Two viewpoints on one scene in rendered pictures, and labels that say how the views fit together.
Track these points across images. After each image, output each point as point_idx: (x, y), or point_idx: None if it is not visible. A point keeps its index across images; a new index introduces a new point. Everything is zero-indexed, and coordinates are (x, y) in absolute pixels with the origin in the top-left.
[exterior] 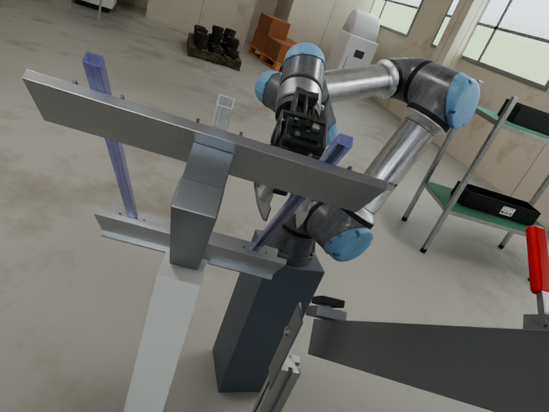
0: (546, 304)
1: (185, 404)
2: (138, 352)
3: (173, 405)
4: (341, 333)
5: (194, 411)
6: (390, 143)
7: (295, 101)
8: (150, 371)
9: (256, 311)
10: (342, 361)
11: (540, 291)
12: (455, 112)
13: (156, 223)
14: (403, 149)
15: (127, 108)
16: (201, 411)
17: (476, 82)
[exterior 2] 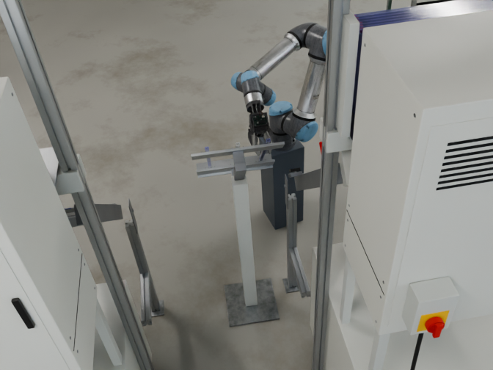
0: None
1: (260, 241)
2: (235, 211)
3: (254, 243)
4: (300, 180)
5: (266, 242)
6: (307, 76)
7: (252, 109)
8: (242, 216)
9: (276, 180)
10: (302, 189)
11: None
12: None
13: (216, 164)
14: (314, 78)
15: (216, 153)
16: (269, 241)
17: None
